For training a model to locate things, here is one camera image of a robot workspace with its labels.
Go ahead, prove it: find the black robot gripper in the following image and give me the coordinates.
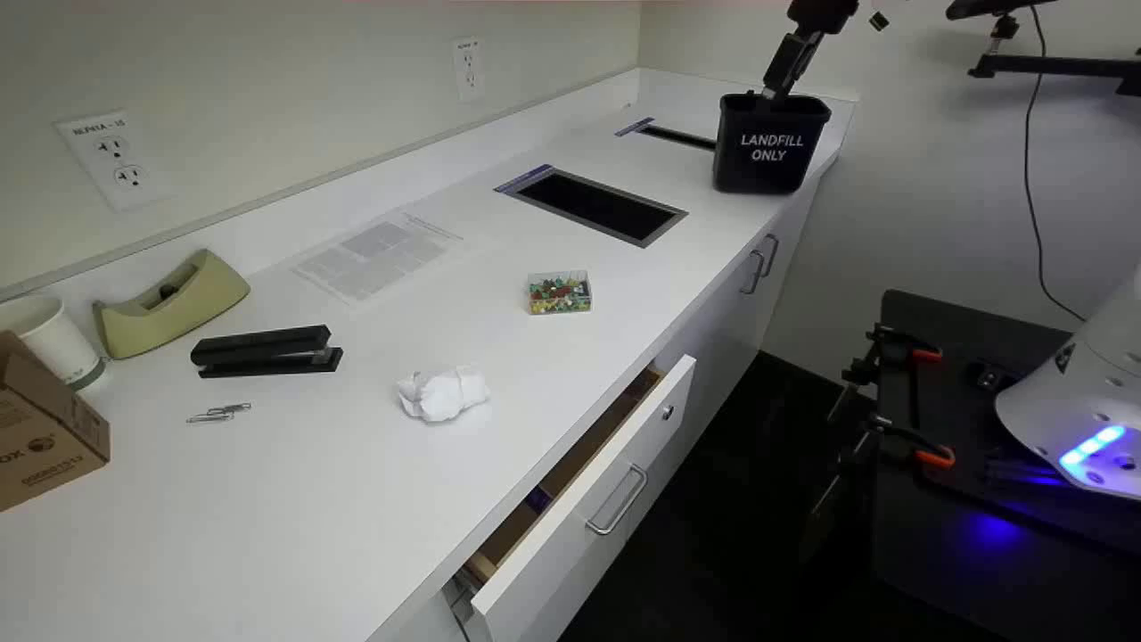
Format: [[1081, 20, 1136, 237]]
[[760, 0, 864, 100]]

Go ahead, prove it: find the white paper trash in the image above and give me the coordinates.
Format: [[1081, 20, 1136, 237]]
[[393, 367, 495, 430]]

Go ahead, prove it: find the black landfill only bin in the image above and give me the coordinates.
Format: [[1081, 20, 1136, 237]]
[[708, 88, 835, 197]]

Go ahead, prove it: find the rectangular black counter opening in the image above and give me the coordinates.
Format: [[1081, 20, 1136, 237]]
[[492, 160, 691, 250]]

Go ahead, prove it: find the colourful push pin box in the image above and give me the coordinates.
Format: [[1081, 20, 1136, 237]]
[[524, 272, 595, 323]]

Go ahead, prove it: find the printed white paper sheet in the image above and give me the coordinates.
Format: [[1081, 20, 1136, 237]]
[[288, 212, 462, 304]]

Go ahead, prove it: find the open white drawer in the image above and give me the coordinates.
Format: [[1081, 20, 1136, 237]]
[[445, 350, 701, 642]]

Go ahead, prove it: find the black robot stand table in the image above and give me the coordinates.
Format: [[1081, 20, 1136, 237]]
[[867, 286, 1141, 642]]

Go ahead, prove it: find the black stapler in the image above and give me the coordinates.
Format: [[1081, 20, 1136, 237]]
[[189, 323, 344, 383]]

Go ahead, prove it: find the beige tape dispenser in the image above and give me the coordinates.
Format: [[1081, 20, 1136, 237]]
[[89, 248, 253, 363]]

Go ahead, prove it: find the small metal staple strip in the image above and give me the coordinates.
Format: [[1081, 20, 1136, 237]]
[[185, 399, 255, 430]]

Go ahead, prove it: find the white paper cup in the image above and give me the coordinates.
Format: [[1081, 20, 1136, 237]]
[[0, 293, 108, 393]]

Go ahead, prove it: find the brown cardboard box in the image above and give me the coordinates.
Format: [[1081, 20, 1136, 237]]
[[0, 330, 115, 519]]

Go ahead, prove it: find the metal cabinet door handle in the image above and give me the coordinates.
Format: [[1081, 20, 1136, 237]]
[[739, 231, 785, 301]]

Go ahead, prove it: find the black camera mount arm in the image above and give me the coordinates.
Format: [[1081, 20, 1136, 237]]
[[942, 0, 1141, 100]]

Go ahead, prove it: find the black hanging cable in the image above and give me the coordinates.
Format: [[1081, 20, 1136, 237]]
[[1019, 0, 1091, 330]]

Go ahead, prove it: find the black clamp orange handle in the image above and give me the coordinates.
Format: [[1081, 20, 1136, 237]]
[[864, 323, 947, 370], [867, 411, 964, 477]]

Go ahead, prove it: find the white wall outlet plate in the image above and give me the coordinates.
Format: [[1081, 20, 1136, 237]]
[[56, 112, 161, 216]]

